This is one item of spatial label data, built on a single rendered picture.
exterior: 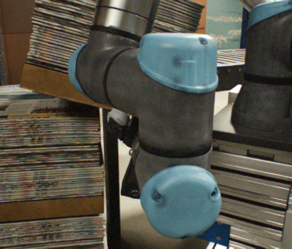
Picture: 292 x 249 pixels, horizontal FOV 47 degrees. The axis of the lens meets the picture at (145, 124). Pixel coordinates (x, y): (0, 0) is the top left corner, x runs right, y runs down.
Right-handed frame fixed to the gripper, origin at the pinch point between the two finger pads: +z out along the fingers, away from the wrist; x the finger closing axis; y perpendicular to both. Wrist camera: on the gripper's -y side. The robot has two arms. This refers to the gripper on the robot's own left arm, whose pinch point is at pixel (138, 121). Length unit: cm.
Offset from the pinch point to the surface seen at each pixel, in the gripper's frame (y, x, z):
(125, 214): -78, -25, 97
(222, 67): 10, -47, 87
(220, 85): 2, -49, 87
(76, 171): -14.7, 9.1, 4.1
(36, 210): -25.1, 15.5, 3.5
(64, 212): -24.7, 9.6, 3.7
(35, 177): -17.6, 17.0, 3.8
